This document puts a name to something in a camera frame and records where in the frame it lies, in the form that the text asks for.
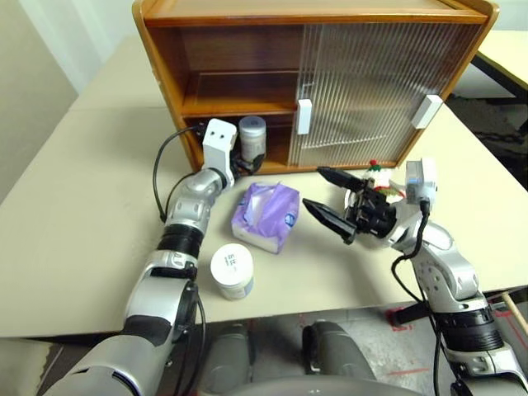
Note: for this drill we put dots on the ribbed glass sliding door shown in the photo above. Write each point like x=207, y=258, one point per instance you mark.
x=371, y=82
x=308, y=62

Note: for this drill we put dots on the dark grey rounded shape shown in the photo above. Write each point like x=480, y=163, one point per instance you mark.
x=229, y=359
x=338, y=350

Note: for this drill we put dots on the wooden cabinet shelf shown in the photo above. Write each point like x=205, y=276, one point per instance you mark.
x=239, y=92

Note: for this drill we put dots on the white bottle with printed lid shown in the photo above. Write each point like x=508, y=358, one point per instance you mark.
x=232, y=268

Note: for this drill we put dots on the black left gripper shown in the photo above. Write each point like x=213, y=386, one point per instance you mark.
x=237, y=165

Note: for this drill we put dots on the purple tissue box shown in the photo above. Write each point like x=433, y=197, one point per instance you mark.
x=268, y=214

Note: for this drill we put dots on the white plush snowman toy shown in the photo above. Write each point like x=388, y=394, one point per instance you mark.
x=381, y=175

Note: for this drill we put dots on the wooden cabinet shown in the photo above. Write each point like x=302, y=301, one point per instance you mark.
x=165, y=74

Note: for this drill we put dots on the beige side table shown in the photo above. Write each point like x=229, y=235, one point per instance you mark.
x=507, y=53

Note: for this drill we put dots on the light wooden pole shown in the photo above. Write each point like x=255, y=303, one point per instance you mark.
x=515, y=309

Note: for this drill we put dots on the white bottle with grey lid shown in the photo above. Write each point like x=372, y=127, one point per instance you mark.
x=252, y=136

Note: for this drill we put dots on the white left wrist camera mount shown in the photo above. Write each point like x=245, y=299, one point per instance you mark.
x=216, y=140

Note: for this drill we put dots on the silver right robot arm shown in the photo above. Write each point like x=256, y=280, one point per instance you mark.
x=449, y=264

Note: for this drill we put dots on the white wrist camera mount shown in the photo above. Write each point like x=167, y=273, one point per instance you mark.
x=418, y=181
x=216, y=140

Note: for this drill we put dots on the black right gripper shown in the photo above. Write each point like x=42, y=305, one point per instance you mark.
x=371, y=214

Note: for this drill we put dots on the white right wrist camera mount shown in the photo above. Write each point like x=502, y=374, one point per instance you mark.
x=418, y=181

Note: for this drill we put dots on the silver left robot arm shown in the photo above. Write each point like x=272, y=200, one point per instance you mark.
x=189, y=202

